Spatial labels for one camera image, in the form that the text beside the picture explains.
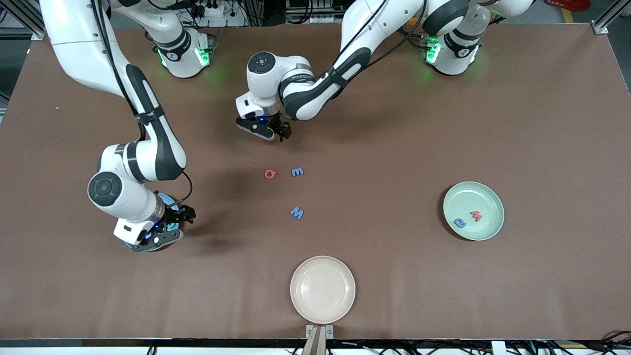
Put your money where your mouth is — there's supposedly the blue plate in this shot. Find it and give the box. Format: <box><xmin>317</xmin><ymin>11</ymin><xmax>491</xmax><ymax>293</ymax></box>
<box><xmin>122</xmin><ymin>192</ymin><xmax>182</xmax><ymax>253</ymax></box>

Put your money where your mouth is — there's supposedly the beige plate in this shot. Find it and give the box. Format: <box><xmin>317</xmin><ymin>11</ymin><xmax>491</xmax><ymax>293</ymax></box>
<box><xmin>290</xmin><ymin>255</ymin><xmax>356</xmax><ymax>325</ymax></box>

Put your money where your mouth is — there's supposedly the green plate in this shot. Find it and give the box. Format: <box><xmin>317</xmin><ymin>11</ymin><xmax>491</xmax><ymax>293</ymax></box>
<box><xmin>443</xmin><ymin>181</ymin><xmax>505</xmax><ymax>242</ymax></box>

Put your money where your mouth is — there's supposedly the white power strip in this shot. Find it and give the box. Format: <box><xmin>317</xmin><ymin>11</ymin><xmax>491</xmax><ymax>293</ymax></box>
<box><xmin>190</xmin><ymin>0</ymin><xmax>247</xmax><ymax>28</ymax></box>

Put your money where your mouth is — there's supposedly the white control box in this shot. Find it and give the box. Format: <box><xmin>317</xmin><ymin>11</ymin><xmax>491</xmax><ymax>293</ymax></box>
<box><xmin>285</xmin><ymin>0</ymin><xmax>359</xmax><ymax>24</ymax></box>

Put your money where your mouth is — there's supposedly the brown table mat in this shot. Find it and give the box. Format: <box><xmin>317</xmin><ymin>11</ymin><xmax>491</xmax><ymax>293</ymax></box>
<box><xmin>0</xmin><ymin>24</ymin><xmax>631</xmax><ymax>341</ymax></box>

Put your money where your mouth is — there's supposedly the red shoe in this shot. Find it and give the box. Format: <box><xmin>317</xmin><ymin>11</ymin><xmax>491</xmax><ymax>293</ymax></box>
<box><xmin>545</xmin><ymin>0</ymin><xmax>591</xmax><ymax>11</ymax></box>

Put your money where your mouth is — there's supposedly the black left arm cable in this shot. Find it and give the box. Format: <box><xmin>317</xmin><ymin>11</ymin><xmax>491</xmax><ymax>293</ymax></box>
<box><xmin>276</xmin><ymin>0</ymin><xmax>427</xmax><ymax>129</ymax></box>

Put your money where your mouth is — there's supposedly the silver camera mount bracket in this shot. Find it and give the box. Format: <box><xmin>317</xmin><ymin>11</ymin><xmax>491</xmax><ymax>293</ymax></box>
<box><xmin>302</xmin><ymin>324</ymin><xmax>334</xmax><ymax>355</ymax></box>

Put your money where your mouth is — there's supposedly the aluminium frame profile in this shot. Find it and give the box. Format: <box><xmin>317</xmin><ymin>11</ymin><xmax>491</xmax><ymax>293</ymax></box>
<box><xmin>0</xmin><ymin>0</ymin><xmax>49</xmax><ymax>41</ymax></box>
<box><xmin>592</xmin><ymin>0</ymin><xmax>631</xmax><ymax>35</ymax></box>

